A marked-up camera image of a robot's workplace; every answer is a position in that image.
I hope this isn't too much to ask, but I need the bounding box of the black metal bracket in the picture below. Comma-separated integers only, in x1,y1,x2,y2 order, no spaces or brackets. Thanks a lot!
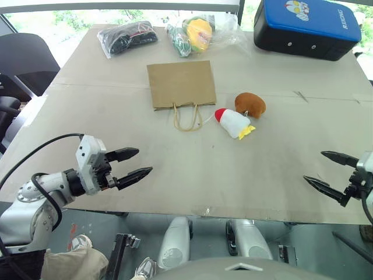
277,244,298,267

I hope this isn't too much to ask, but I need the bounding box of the person's khaki trouser leg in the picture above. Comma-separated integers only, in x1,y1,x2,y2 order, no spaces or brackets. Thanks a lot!
40,247,110,280

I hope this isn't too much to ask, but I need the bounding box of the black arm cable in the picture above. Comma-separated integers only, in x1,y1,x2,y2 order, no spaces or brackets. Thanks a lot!
361,195,373,226
0,133,86,234

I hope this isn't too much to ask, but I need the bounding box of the yellow plush toy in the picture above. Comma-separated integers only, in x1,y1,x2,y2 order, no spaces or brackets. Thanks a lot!
182,17,213,53

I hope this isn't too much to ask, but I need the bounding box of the silver left robot leg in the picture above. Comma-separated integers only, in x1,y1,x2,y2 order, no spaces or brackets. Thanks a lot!
157,216,193,271

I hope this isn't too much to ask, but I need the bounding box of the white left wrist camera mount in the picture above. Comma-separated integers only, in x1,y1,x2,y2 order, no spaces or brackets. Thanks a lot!
75,135,107,195

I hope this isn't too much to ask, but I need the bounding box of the grey white sneaker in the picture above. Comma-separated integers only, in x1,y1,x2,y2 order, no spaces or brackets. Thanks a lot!
68,233,94,252
134,257,159,280

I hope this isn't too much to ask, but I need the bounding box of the silver robot leg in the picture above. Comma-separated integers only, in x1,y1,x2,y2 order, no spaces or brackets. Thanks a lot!
226,218,274,262
157,216,193,271

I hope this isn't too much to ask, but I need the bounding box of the black metal stand frame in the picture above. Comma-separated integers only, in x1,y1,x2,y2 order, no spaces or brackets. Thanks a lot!
105,233,141,280

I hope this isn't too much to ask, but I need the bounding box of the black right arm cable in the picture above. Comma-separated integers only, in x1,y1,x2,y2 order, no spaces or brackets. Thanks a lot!
361,195,373,226

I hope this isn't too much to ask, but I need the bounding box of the grey robot torso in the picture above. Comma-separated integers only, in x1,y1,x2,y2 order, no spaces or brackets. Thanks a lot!
150,256,295,280

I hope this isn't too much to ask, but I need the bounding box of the green plush toy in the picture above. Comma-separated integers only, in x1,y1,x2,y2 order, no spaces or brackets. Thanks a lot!
167,24,193,58

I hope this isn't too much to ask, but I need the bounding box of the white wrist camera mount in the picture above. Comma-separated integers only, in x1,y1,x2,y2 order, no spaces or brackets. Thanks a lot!
356,150,373,179
75,135,107,195

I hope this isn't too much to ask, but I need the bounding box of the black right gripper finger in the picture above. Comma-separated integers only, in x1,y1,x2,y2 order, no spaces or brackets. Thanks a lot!
302,175,351,208
320,150,360,169

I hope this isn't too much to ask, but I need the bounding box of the black chair armrest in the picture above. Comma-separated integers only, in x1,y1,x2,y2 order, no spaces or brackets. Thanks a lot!
0,96,22,154

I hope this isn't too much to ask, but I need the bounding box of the silver right robot leg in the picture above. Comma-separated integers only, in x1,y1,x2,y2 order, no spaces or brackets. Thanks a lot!
226,218,274,262

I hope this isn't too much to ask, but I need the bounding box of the black office chair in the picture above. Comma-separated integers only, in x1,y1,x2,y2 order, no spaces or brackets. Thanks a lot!
0,32,61,97

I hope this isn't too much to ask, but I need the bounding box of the plastic bag of black clothing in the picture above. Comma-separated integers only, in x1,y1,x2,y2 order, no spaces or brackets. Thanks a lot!
96,20,160,61

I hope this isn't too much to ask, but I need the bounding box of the brown paper bag with handles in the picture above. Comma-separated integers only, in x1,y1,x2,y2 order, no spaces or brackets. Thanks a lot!
146,59,218,132

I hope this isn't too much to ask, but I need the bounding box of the grey window frame rail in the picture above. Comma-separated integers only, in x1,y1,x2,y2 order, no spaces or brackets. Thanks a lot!
0,0,246,27

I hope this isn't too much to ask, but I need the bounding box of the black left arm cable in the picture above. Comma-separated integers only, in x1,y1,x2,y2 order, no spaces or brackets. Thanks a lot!
0,133,86,234

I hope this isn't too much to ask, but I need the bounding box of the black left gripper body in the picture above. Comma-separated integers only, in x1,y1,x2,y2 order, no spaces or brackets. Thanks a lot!
92,151,119,193

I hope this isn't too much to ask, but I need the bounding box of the black slanted rod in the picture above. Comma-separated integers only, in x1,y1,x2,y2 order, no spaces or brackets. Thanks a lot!
332,230,373,264

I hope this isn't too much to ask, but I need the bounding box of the brown round plush toy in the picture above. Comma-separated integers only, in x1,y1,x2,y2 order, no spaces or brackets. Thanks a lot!
234,92,267,120

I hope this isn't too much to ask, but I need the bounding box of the blue black hard case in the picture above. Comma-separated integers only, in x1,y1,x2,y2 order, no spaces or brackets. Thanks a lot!
253,0,363,62

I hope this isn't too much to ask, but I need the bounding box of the clear plastic bag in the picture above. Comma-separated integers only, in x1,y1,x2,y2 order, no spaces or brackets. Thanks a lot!
164,12,252,60

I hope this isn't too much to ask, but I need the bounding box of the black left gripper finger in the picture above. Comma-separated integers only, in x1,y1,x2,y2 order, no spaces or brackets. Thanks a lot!
105,147,140,163
116,166,154,191

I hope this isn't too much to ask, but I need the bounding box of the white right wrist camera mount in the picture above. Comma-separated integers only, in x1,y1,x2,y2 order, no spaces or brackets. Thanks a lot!
356,150,373,179

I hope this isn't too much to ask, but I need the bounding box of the white rocket plush toy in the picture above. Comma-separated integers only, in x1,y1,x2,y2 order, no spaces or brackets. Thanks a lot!
214,107,256,142

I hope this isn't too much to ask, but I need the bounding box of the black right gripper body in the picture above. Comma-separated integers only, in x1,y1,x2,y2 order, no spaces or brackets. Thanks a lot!
344,167,371,200

